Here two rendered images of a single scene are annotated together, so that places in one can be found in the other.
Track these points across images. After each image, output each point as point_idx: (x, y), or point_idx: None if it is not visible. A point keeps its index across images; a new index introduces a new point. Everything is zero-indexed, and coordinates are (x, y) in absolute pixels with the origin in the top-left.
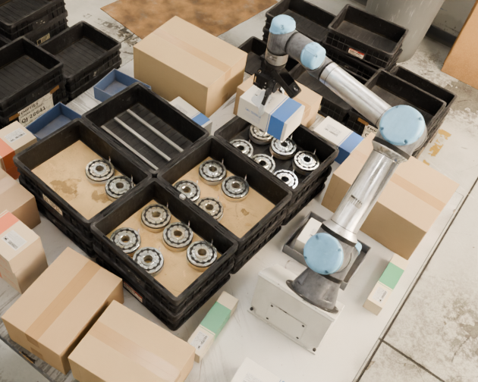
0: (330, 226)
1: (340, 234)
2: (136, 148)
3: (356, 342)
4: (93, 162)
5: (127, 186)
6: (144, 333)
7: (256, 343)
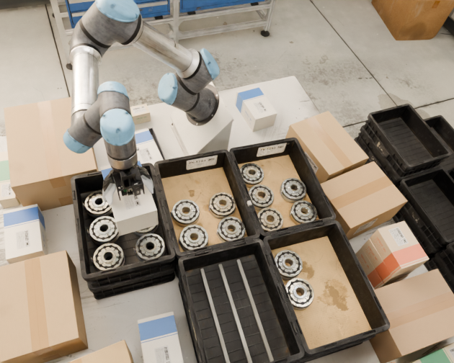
0: (197, 58)
1: (196, 50)
2: (247, 311)
3: (174, 107)
4: (302, 304)
5: (282, 258)
6: (317, 146)
7: (236, 138)
